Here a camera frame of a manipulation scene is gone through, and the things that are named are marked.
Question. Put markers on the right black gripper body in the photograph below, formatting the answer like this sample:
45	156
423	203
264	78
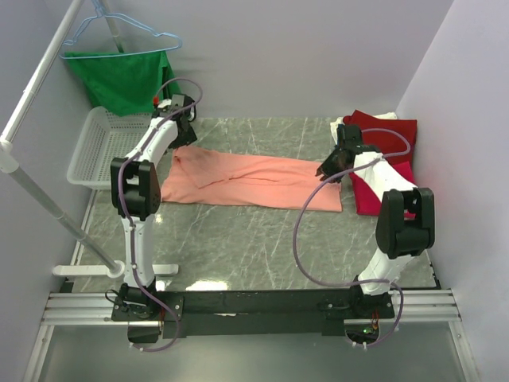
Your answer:
332	166

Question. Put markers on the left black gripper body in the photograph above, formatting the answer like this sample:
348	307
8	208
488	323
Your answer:
185	138

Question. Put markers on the salmon pink t shirt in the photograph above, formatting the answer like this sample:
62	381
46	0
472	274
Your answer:
200	176

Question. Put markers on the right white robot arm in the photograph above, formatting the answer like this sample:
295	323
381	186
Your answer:
406	222

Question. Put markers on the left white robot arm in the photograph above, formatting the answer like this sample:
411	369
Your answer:
136	194

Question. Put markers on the dark red folded shirt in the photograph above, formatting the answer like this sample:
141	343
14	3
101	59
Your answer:
378	132

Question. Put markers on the magenta folded shirt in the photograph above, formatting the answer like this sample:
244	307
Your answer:
366	195

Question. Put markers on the green hanging t shirt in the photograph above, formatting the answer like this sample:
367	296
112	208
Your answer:
123	84

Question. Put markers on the white plastic laundry basket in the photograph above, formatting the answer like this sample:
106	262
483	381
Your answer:
104	136

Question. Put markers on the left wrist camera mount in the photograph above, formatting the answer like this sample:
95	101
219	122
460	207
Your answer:
161	105

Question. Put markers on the aluminium rail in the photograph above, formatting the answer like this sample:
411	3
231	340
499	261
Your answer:
411	306

